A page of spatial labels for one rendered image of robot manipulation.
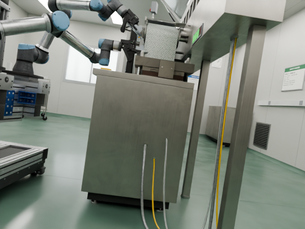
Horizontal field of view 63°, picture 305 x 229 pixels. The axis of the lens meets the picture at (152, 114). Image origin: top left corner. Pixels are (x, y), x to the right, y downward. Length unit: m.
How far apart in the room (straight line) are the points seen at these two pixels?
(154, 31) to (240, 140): 1.09
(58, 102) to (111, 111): 6.23
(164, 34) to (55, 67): 6.19
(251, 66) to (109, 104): 0.88
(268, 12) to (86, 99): 6.76
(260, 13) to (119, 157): 1.12
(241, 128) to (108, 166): 0.89
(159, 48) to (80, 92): 5.89
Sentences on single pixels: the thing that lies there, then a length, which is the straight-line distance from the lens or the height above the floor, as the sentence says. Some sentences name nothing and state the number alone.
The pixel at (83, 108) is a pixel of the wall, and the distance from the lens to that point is 7.62.
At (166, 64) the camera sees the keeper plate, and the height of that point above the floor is 1.00.
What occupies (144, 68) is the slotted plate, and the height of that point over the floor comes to 0.95.
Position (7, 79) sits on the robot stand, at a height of 0.75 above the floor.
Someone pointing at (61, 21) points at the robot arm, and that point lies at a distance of 1.73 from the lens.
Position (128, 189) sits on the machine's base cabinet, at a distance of 1.71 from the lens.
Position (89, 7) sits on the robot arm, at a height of 1.34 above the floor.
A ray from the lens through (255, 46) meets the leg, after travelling 1.24.
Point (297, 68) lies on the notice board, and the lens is 5.06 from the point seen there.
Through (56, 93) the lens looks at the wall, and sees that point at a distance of 7.83.
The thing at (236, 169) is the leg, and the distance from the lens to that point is 1.22.
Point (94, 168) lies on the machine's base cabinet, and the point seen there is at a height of 0.26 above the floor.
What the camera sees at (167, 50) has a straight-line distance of 1.92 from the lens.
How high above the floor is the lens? 0.72
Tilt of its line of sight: 2 degrees down
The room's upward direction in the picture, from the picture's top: 8 degrees clockwise
